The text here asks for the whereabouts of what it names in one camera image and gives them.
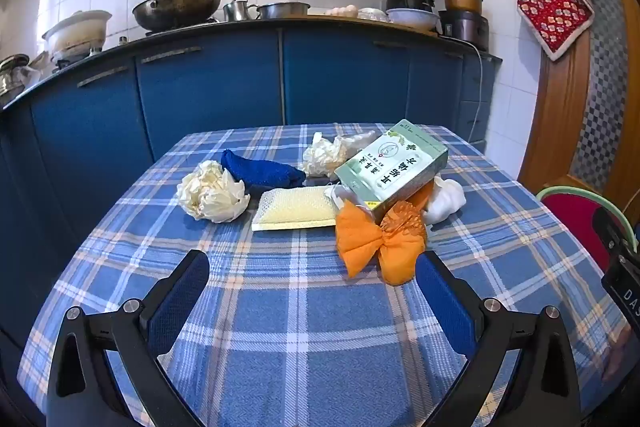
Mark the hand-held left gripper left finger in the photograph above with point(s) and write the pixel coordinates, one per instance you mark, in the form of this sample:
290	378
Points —
180	302

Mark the green cardboard box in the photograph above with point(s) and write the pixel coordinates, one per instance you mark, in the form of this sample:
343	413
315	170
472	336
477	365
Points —
390	172

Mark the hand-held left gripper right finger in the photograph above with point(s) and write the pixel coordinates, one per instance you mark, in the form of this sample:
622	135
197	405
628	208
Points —
445	302

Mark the white tissue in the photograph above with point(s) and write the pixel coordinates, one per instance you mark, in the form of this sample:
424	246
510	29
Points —
445	202

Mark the dark blue knitted cloth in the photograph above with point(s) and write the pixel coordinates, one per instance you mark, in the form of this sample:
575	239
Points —
260	172

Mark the dark rice cooker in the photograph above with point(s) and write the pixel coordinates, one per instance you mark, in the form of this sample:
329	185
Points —
465	29

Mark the pile of eggs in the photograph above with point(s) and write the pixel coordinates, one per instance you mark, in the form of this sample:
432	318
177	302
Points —
342	11

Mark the brown pot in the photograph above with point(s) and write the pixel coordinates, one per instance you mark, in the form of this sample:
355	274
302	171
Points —
462	2

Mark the yellow mesh sponge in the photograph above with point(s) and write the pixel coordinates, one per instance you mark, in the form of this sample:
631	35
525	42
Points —
295	209

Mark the wooden door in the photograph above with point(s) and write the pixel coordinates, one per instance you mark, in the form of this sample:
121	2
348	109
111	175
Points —
560	107

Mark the white cooking pot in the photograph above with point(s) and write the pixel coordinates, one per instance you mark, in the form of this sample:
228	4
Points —
75	34

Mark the steel pots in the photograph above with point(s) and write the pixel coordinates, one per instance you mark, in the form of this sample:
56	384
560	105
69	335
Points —
12	74

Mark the cream paper ball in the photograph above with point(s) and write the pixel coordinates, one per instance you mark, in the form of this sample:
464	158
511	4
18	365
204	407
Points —
210	194

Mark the black wok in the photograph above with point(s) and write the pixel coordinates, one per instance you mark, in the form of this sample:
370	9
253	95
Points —
175	9

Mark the white basin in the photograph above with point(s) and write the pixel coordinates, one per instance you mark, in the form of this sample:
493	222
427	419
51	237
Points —
412	19

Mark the steel mixing bowl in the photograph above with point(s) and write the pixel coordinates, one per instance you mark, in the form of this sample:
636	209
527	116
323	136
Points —
282	11

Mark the clear food container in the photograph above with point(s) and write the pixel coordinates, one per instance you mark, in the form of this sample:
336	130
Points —
372	14

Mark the red bucket with green rim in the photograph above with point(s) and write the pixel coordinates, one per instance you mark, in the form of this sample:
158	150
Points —
570	212

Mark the blue kitchen base cabinet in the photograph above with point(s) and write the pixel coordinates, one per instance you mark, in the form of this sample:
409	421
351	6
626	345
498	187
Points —
200	92

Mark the white paper ball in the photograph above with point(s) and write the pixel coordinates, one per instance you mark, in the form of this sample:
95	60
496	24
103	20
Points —
322	157

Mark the small steel kettle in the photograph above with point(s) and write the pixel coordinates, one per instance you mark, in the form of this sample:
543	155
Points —
235	11

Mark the blue plaid tablecloth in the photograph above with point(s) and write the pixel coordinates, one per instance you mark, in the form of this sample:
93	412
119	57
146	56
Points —
300	307

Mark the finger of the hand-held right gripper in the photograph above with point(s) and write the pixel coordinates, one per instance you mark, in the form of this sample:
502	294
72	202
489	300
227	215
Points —
607	227

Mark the orange mesh bag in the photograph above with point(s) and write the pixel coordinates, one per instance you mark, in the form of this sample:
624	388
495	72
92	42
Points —
360	242

